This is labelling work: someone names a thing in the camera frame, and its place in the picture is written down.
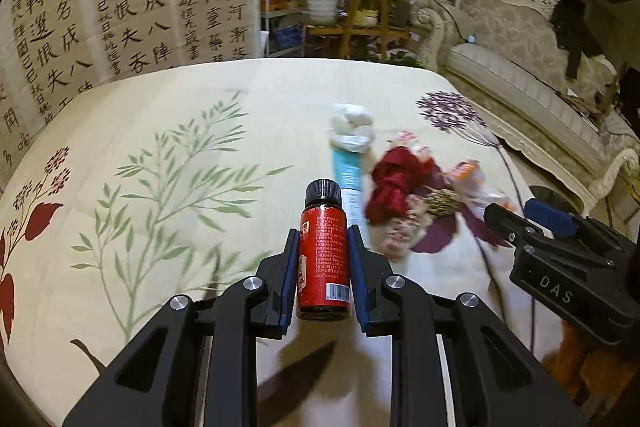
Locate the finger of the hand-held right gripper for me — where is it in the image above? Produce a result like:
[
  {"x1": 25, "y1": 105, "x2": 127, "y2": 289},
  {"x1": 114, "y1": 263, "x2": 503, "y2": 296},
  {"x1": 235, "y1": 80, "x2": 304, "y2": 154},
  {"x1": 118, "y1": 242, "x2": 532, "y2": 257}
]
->
[
  {"x1": 524, "y1": 198, "x2": 609, "y2": 240},
  {"x1": 483, "y1": 202, "x2": 542, "y2": 249}
]

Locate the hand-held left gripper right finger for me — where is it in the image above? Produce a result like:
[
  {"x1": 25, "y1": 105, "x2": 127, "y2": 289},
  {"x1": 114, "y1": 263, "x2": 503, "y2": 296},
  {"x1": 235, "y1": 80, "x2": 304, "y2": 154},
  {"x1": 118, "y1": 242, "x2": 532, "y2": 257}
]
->
[{"x1": 349, "y1": 223, "x2": 589, "y2": 427}]

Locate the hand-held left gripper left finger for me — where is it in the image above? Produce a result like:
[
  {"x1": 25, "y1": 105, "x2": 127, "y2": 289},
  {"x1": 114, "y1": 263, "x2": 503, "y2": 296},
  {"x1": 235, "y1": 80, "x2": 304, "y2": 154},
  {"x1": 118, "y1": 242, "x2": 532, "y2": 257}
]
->
[{"x1": 62, "y1": 228, "x2": 300, "y2": 427}]

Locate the red label glass bottle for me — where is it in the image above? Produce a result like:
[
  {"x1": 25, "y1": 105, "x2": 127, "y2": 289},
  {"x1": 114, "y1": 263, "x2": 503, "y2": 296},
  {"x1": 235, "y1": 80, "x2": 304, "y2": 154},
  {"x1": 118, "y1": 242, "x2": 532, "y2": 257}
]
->
[{"x1": 297, "y1": 179, "x2": 352, "y2": 322}]

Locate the orange white snack wrapper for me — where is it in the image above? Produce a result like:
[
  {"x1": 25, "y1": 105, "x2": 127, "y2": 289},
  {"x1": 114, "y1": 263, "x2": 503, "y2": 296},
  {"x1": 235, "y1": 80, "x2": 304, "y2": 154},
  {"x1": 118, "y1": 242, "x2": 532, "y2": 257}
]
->
[{"x1": 446, "y1": 160, "x2": 522, "y2": 214}]

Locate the patterned brown white wrapper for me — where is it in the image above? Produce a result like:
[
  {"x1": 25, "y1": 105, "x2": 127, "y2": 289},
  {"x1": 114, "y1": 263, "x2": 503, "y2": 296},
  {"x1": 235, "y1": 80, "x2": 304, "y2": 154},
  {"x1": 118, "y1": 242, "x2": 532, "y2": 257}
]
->
[{"x1": 384, "y1": 188, "x2": 464, "y2": 262}]

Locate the orange printed plastic bag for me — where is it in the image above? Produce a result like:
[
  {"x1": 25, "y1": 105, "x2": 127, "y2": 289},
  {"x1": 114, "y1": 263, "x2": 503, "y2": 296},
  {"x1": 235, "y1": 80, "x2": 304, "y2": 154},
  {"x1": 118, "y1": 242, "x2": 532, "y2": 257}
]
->
[{"x1": 552, "y1": 321, "x2": 632, "y2": 408}]

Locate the teal and white tube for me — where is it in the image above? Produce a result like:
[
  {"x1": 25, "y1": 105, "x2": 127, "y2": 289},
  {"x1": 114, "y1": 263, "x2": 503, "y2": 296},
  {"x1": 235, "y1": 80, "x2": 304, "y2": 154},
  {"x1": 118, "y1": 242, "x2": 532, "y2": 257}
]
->
[{"x1": 332, "y1": 147, "x2": 369, "y2": 229}]

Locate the small white plastic bottle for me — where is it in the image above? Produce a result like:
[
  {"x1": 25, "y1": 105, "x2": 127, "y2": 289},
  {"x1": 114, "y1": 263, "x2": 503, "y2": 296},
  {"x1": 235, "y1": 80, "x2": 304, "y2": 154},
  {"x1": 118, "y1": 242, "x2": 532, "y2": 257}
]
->
[{"x1": 392, "y1": 130, "x2": 437, "y2": 158}]

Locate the white tissue wad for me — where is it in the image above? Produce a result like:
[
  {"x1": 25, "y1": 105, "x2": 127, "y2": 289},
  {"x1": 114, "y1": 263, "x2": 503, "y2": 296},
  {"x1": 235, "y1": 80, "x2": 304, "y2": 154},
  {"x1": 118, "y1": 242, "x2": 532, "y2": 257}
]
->
[{"x1": 327, "y1": 102, "x2": 377, "y2": 152}]

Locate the clutter of papers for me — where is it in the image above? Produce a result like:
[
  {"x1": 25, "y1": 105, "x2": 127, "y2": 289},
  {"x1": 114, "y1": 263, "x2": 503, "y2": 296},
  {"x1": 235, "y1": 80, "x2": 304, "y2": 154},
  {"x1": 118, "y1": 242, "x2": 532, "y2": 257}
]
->
[{"x1": 564, "y1": 91, "x2": 617, "y2": 118}]

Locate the ornate cream sofa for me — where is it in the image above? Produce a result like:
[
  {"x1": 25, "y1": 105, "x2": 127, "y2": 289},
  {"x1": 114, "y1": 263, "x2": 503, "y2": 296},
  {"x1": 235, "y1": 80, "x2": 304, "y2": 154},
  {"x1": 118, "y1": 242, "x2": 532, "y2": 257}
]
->
[{"x1": 419, "y1": 0, "x2": 640, "y2": 214}]

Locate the black jacket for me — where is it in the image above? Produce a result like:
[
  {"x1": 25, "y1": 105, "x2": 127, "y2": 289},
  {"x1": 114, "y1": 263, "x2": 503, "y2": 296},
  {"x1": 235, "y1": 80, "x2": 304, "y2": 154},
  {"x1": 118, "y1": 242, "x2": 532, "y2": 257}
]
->
[{"x1": 549, "y1": 0, "x2": 609, "y2": 80}]

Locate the small green floor plant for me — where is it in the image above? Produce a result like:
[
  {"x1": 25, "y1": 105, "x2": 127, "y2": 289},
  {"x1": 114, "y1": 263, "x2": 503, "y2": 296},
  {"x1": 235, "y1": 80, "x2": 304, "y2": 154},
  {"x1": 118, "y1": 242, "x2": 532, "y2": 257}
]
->
[{"x1": 364, "y1": 49, "x2": 427, "y2": 70}]

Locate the ornate white armchair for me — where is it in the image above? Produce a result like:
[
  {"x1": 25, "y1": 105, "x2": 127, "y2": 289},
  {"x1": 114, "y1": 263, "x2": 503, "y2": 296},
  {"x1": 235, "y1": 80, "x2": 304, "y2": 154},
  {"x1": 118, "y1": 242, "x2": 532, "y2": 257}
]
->
[{"x1": 400, "y1": 0, "x2": 452, "y2": 68}]

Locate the floral tablecloth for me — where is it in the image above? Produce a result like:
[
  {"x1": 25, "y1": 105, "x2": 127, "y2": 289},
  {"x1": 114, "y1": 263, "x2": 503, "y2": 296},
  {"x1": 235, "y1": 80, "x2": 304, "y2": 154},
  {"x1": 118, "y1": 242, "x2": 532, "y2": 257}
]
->
[{"x1": 0, "y1": 58, "x2": 561, "y2": 427}]

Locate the wooden plant stand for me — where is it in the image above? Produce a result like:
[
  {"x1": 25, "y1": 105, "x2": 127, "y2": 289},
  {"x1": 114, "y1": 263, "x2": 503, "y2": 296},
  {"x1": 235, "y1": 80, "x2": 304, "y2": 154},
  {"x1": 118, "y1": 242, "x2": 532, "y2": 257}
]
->
[{"x1": 304, "y1": 0, "x2": 417, "y2": 60}]

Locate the white metal rack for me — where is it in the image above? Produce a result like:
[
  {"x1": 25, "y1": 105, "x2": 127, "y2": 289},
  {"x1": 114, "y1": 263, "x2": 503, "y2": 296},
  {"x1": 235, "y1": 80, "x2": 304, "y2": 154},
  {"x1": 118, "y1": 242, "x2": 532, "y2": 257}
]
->
[{"x1": 259, "y1": 0, "x2": 309, "y2": 58}]

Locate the white flower pot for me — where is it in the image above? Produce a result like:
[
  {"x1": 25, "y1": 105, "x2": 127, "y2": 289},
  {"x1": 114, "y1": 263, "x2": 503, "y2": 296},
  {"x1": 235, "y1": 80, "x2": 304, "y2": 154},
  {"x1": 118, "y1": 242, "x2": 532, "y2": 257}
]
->
[{"x1": 304, "y1": 0, "x2": 340, "y2": 26}]

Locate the calligraphy wall hanging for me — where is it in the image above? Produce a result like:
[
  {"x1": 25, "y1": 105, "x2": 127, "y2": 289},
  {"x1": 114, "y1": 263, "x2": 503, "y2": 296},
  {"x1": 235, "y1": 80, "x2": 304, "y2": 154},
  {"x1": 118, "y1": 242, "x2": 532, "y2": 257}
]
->
[{"x1": 0, "y1": 0, "x2": 262, "y2": 170}]

